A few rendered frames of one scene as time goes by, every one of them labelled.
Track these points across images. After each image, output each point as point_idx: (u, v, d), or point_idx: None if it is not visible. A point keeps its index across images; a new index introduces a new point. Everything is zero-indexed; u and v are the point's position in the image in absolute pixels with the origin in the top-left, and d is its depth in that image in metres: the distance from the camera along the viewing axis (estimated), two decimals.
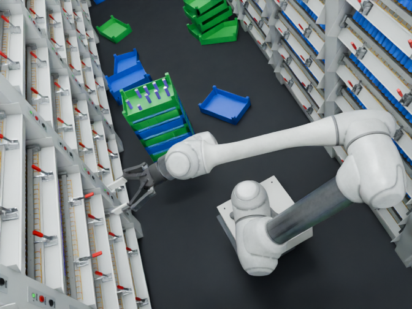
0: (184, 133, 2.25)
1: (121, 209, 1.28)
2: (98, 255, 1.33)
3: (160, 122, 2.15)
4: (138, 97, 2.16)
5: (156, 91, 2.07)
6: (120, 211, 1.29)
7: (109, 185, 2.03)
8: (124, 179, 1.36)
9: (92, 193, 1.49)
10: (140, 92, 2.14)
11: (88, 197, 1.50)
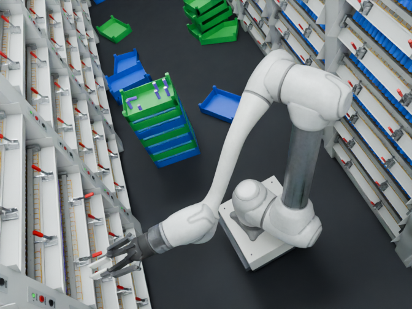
0: (184, 133, 2.25)
1: None
2: (98, 255, 1.33)
3: (160, 122, 2.15)
4: (135, 99, 2.17)
5: (156, 91, 2.07)
6: (95, 262, 1.23)
7: (109, 185, 2.03)
8: (106, 271, 1.19)
9: (92, 193, 1.49)
10: (131, 98, 2.16)
11: (88, 197, 1.50)
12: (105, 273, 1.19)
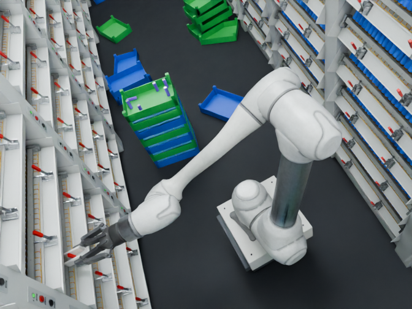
0: (184, 133, 2.25)
1: (74, 262, 1.27)
2: (71, 257, 1.29)
3: (160, 122, 2.15)
4: (135, 99, 2.17)
5: None
6: (73, 263, 1.29)
7: (109, 185, 2.03)
8: (81, 247, 1.31)
9: (62, 194, 1.44)
10: (131, 98, 2.16)
11: (68, 196, 1.46)
12: (80, 246, 1.32)
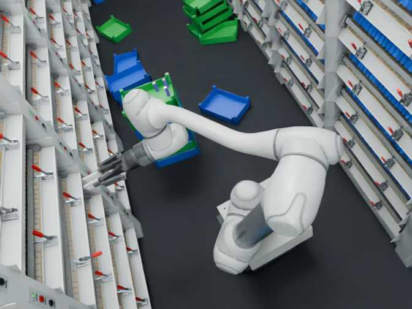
0: None
1: (92, 185, 1.41)
2: (98, 255, 1.33)
3: None
4: None
5: None
6: (91, 186, 1.43)
7: (109, 185, 2.03)
8: (99, 173, 1.45)
9: (62, 194, 1.44)
10: None
11: (68, 196, 1.46)
12: None
